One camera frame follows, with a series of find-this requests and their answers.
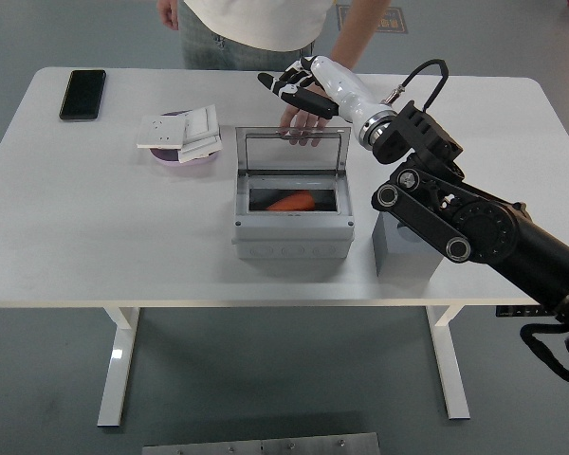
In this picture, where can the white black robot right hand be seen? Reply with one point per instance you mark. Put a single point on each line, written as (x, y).
(341, 90)

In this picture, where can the person's left hand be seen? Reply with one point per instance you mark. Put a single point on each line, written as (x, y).
(303, 123)

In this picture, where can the person's right hand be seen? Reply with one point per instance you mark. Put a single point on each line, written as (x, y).
(168, 12)

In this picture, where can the transparent hinged box lid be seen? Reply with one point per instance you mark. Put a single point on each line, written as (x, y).
(265, 151)

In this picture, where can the orange cylindrical battery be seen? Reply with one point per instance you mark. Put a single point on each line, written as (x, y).
(294, 203)

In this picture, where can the grey plastic junction box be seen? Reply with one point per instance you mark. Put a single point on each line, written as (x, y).
(289, 232)

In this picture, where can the person's left forearm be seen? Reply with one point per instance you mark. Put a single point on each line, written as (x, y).
(360, 33)

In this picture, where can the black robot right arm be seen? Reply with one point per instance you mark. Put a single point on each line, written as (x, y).
(483, 227)

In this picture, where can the brown floor sign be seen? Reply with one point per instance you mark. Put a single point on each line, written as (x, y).
(394, 21)

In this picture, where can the person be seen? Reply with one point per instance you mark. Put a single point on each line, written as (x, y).
(256, 23)

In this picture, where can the black smartphone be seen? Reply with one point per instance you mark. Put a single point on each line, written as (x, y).
(82, 95)

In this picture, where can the purple shallow bowl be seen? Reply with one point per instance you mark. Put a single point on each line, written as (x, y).
(170, 161)

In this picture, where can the grey block with round hole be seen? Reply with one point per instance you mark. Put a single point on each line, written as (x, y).
(389, 251)

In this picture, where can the black table control panel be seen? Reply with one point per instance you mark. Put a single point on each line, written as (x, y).
(521, 311)

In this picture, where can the white table leg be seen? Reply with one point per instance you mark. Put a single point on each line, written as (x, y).
(450, 369)
(116, 369)

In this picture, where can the grey metal plate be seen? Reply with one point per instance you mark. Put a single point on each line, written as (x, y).
(261, 445)

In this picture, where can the white wall switch panel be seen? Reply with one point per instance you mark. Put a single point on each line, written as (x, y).
(199, 151)
(201, 121)

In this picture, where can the white wall socket panel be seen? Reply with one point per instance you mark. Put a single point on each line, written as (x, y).
(161, 132)

